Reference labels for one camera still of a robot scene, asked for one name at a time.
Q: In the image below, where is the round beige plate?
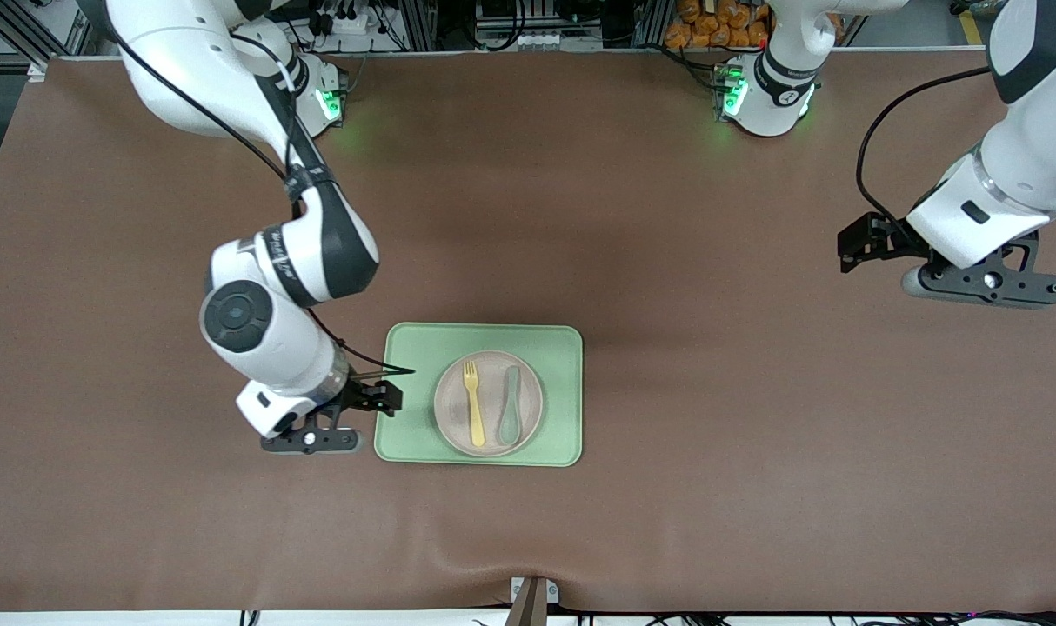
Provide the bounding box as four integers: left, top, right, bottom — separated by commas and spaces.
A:
432, 350, 545, 458

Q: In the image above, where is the yellow plastic fork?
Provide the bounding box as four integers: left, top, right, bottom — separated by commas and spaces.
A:
462, 359, 488, 449

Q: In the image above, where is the teal green plastic spoon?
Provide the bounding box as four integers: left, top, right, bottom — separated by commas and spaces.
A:
498, 365, 523, 443

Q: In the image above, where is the light green rectangular tray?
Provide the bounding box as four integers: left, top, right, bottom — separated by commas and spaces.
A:
374, 323, 584, 468

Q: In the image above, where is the brown table mat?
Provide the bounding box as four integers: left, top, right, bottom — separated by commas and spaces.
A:
0, 48, 1056, 615

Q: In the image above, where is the pile of orange bread rolls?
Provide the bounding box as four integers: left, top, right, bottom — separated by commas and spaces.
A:
664, 0, 770, 50

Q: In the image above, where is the white power strip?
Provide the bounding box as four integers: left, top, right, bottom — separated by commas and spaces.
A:
311, 5, 374, 38

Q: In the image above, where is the white connector block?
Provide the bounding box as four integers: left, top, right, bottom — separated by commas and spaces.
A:
478, 30, 552, 51

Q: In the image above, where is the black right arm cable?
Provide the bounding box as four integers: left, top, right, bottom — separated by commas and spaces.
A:
100, 24, 417, 380

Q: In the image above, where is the brown camera post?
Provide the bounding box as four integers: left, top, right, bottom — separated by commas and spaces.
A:
505, 577, 549, 626

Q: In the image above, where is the grey metal table bracket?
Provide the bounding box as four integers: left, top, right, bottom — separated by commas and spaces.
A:
510, 576, 560, 607

